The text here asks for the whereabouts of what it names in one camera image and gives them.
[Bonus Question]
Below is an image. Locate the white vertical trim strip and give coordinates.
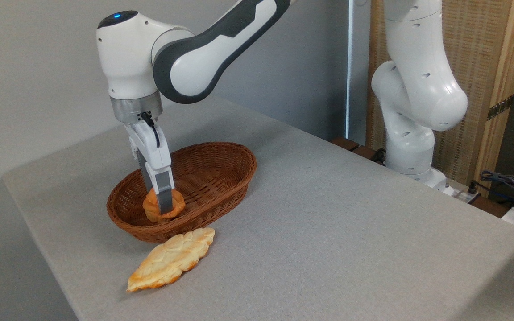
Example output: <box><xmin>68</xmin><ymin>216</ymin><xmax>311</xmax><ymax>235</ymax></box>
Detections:
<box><xmin>346</xmin><ymin>0</ymin><xmax>356</xmax><ymax>139</ymax></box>

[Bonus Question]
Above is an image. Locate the brown wooden base board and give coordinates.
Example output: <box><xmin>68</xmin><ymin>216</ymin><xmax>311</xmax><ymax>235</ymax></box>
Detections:
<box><xmin>331</xmin><ymin>137</ymin><xmax>386</xmax><ymax>165</ymax></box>

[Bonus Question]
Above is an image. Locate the brown wicker basket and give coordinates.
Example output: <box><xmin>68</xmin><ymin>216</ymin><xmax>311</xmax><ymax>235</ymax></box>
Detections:
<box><xmin>107</xmin><ymin>142</ymin><xmax>257</xmax><ymax>243</ymax></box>

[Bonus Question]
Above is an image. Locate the round orange bread roll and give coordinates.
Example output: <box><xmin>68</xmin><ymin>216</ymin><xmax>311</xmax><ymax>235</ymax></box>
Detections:
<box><xmin>142</xmin><ymin>187</ymin><xmax>186</xmax><ymax>223</ymax></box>

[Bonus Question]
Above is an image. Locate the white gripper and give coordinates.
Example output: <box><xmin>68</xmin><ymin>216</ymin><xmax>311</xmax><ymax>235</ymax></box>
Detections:
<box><xmin>124</xmin><ymin>122</ymin><xmax>176</xmax><ymax>215</ymax></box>

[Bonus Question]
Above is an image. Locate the long leaf-shaped bread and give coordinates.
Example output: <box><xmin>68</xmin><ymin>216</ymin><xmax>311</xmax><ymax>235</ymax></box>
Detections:
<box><xmin>126</xmin><ymin>227</ymin><xmax>216</xmax><ymax>293</ymax></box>

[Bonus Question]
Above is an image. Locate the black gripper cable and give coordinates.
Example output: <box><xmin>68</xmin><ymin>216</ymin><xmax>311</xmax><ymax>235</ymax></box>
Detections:
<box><xmin>140</xmin><ymin>112</ymin><xmax>161</xmax><ymax>148</ymax></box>

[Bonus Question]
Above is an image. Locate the brass screen hinge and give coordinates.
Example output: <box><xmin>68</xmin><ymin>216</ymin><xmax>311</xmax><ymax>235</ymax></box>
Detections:
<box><xmin>487</xmin><ymin>95</ymin><xmax>514</xmax><ymax>121</ymax></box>

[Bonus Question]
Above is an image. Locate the black cable bundle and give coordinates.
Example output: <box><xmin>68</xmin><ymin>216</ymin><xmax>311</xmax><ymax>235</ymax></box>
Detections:
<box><xmin>475</xmin><ymin>170</ymin><xmax>514</xmax><ymax>206</ymax></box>

